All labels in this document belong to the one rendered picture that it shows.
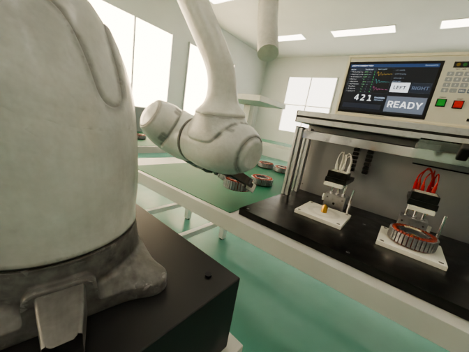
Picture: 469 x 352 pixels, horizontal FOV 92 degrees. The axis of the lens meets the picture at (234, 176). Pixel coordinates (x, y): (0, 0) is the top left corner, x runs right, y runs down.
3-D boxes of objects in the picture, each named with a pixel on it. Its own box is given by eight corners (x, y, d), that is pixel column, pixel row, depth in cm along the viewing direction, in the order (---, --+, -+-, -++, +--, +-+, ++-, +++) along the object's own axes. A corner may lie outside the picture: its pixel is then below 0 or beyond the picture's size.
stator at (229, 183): (240, 194, 74) (241, 184, 73) (216, 185, 81) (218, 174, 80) (259, 190, 83) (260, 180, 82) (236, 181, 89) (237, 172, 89)
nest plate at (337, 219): (340, 230, 67) (341, 226, 67) (294, 211, 76) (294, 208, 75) (350, 218, 79) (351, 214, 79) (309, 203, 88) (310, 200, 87)
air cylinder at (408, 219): (422, 239, 71) (428, 223, 70) (394, 229, 75) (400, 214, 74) (421, 235, 75) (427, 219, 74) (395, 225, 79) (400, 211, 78)
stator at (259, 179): (248, 179, 118) (250, 172, 117) (269, 181, 119) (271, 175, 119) (252, 185, 107) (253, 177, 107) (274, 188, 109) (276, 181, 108)
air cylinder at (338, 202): (342, 211, 85) (346, 198, 83) (322, 204, 89) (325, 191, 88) (345, 209, 89) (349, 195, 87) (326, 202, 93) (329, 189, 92)
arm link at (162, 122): (172, 158, 63) (202, 171, 55) (123, 128, 51) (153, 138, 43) (190, 126, 65) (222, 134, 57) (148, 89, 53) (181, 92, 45)
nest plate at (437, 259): (446, 271, 53) (448, 267, 53) (375, 244, 62) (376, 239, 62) (439, 249, 65) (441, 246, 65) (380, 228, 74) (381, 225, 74)
